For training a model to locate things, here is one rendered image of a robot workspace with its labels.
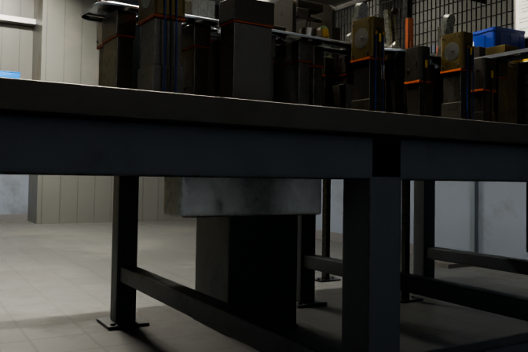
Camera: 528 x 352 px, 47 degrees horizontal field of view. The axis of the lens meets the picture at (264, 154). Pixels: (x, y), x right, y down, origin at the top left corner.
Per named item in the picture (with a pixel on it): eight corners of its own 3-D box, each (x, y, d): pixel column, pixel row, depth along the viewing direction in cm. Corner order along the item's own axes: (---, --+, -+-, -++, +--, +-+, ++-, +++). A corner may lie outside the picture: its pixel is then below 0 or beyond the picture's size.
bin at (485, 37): (494, 60, 228) (494, 26, 228) (439, 72, 256) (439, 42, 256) (526, 64, 235) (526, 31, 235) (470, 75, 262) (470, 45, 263)
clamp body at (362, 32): (375, 137, 169) (376, 12, 171) (347, 139, 179) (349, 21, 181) (393, 138, 173) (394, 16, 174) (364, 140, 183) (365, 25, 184)
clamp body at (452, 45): (468, 142, 185) (468, 28, 187) (438, 144, 195) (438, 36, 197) (482, 143, 189) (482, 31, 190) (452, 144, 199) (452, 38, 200)
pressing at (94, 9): (102, -1, 142) (102, -7, 142) (75, 20, 161) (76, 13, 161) (486, 65, 215) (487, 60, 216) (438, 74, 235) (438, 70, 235)
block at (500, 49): (504, 146, 212) (504, 43, 213) (485, 147, 219) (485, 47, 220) (518, 147, 216) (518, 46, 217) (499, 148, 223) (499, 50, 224)
